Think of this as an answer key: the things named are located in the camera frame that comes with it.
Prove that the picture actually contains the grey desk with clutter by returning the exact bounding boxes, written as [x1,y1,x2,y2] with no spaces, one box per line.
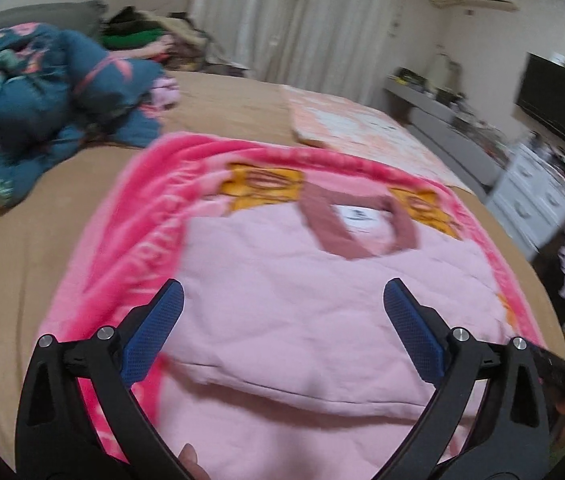
[385,77,506,192]

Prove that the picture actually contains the blue floral duvet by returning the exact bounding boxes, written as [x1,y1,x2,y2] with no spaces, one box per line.
[0,22,169,211]

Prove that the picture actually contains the white drawer cabinet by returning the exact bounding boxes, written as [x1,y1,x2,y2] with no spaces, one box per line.
[485,142,565,262]

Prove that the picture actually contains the black television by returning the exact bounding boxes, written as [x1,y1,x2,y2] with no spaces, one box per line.
[514,52,565,157]

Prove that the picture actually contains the pink quilted jacket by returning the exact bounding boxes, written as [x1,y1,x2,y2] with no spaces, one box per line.
[160,180,519,480]

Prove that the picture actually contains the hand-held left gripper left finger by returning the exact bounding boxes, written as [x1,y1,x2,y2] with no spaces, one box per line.
[15,279,186,480]

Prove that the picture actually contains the person's left hand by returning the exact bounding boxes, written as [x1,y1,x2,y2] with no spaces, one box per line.
[179,441,209,480]

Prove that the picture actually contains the white curtain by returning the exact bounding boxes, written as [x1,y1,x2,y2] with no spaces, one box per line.
[187,0,424,111]

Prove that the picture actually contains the pink printed blanket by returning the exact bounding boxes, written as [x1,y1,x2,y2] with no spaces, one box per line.
[37,132,549,467]

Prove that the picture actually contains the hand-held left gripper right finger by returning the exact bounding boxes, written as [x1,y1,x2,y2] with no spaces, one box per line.
[383,277,551,480]

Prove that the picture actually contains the grey headboard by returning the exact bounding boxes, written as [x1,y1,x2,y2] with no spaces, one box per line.
[0,1,108,44]

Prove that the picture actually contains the peach printed sheet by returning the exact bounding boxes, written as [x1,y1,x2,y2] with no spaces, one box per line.
[282,85,474,194]

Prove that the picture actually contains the clutter of small items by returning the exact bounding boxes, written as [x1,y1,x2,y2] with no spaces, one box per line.
[395,67,509,152]

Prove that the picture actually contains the small lilac garment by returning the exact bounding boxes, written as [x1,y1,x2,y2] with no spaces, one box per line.
[151,76,181,110]

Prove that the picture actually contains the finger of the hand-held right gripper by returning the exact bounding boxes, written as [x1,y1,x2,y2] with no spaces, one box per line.
[533,346,565,402]

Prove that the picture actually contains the bed with tan sheet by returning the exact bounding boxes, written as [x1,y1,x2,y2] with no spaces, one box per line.
[0,70,565,472]

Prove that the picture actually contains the pile of clothes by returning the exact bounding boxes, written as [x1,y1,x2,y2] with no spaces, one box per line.
[100,6,214,73]

